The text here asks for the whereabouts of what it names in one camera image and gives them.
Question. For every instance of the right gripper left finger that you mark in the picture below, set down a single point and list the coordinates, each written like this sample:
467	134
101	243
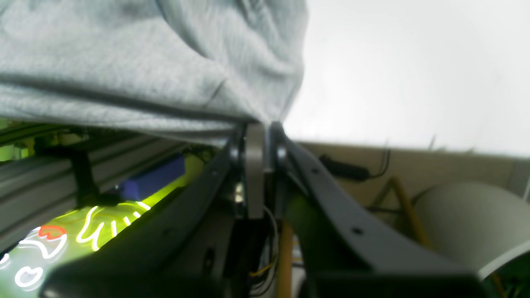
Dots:
201	241

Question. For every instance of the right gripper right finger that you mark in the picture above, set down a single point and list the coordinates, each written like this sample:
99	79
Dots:
347	251

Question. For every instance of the grey long sleeve shirt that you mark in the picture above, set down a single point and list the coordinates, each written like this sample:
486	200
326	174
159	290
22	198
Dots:
184	69

